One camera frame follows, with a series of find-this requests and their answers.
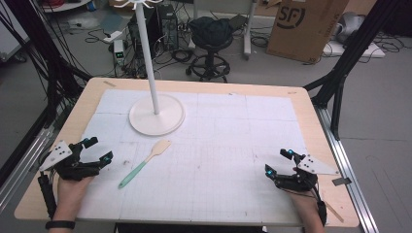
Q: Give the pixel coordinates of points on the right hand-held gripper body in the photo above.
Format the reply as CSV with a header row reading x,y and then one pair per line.
x,y
299,181

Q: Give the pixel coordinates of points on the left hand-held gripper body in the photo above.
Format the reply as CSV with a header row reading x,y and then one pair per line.
x,y
73,168

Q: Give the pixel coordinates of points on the person's left hand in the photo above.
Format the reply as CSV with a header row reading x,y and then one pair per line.
x,y
72,194

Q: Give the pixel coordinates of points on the person's right hand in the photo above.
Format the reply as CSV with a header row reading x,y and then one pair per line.
x,y
307,207

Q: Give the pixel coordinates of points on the black tape piece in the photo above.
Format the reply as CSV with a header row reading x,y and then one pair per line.
x,y
341,181

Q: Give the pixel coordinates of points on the thin wooden stick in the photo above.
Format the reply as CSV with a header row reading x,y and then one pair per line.
x,y
334,212

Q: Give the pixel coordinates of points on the black wristband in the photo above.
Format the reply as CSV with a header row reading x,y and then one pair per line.
x,y
60,224

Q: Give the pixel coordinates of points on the brown tape strip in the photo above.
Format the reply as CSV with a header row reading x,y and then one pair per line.
x,y
109,83

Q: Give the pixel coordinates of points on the white grid mat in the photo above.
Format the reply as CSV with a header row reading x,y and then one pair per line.
x,y
210,155

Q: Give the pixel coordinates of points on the white pole stand round base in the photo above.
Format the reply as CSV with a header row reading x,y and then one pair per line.
x,y
157,116

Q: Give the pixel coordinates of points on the white device green display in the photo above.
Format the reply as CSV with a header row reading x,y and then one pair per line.
x,y
119,51

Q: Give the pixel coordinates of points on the white power strip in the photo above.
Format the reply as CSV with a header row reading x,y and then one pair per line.
x,y
112,36

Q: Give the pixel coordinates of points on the black stool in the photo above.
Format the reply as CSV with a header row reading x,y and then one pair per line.
x,y
209,63

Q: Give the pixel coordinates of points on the white flat board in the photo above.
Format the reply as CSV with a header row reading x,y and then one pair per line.
x,y
354,50

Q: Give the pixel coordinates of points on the brown cardboard box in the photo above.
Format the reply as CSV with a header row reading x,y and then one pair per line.
x,y
302,29

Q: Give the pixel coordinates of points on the white stand leg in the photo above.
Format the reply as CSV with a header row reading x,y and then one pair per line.
x,y
248,32

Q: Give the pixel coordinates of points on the black computer tower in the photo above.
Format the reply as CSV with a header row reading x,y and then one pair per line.
x,y
168,27

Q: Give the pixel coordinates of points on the white round table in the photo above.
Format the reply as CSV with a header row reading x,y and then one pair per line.
x,y
66,5

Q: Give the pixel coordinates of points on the grey bag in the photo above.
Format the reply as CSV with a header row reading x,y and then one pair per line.
x,y
350,27

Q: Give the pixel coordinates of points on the dark cloth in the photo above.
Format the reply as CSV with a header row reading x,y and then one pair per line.
x,y
210,30

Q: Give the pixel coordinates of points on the aluminium rail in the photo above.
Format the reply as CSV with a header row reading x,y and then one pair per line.
x,y
22,168
348,174

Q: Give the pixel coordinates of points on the black metal frame stand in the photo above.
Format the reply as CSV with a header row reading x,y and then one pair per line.
x,y
353,55
48,64

